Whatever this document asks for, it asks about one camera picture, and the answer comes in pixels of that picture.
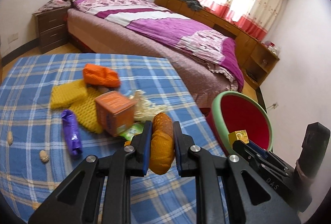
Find red bin green rim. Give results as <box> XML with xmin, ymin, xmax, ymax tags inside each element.
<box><xmin>206</xmin><ymin>91</ymin><xmax>273</xmax><ymax>155</ymax></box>

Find dark wooden nightstand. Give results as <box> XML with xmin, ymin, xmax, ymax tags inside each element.
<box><xmin>33</xmin><ymin>7</ymin><xmax>69</xmax><ymax>54</ymax></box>

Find long wooden low cabinet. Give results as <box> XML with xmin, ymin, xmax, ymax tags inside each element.
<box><xmin>154</xmin><ymin>0</ymin><xmax>279</xmax><ymax>90</ymax></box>

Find green snack packet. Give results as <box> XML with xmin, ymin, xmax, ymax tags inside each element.
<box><xmin>117</xmin><ymin>122</ymin><xmax>144</xmax><ymax>141</ymax></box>

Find small yellow box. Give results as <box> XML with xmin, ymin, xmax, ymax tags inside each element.
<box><xmin>228</xmin><ymin>130</ymin><xmax>249</xmax><ymax>147</ymax></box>

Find orange cardboard box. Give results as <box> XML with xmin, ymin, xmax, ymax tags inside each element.
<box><xmin>95</xmin><ymin>91</ymin><xmax>137</xmax><ymax>137</ymax></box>

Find wooden bed with headboard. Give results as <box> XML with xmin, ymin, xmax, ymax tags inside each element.
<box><xmin>67</xmin><ymin>0</ymin><xmax>244</xmax><ymax>107</ymax></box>

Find dark clothes pile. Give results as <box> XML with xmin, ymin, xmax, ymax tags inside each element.
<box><xmin>181</xmin><ymin>0</ymin><xmax>204</xmax><ymax>11</ymax></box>

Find peanut middle upright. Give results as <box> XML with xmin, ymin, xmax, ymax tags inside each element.
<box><xmin>7</xmin><ymin>131</ymin><xmax>13</xmax><ymax>146</ymax></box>

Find folded clothes on nightstand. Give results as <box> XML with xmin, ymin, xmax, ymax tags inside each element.
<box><xmin>33</xmin><ymin>0</ymin><xmax>71</xmax><ymax>14</ymax></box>

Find purple floral quilt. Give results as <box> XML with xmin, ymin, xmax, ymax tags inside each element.
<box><xmin>71</xmin><ymin>0</ymin><xmax>244</xmax><ymax>91</ymax></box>

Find wall power socket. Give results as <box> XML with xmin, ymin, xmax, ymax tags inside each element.
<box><xmin>7</xmin><ymin>32</ymin><xmax>19</xmax><ymax>44</ymax></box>

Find cream plastic bag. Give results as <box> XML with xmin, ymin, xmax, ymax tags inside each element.
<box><xmin>128</xmin><ymin>90</ymin><xmax>168</xmax><ymax>123</ymax></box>

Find orange mesh bag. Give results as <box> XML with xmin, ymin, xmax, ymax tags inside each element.
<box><xmin>83</xmin><ymin>63</ymin><xmax>121</xmax><ymax>88</ymax></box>

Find walnut shell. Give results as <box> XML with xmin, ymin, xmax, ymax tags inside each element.
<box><xmin>39</xmin><ymin>150</ymin><xmax>49</xmax><ymax>163</ymax></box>

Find purple plastic wrapper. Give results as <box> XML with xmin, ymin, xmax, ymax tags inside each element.
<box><xmin>61</xmin><ymin>109</ymin><xmax>83</xmax><ymax>159</ymax></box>

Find yellow foam net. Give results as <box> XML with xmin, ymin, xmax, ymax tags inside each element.
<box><xmin>69</xmin><ymin>87</ymin><xmax>103</xmax><ymax>134</ymax></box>
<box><xmin>50</xmin><ymin>79</ymin><xmax>88</xmax><ymax>109</ymax></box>

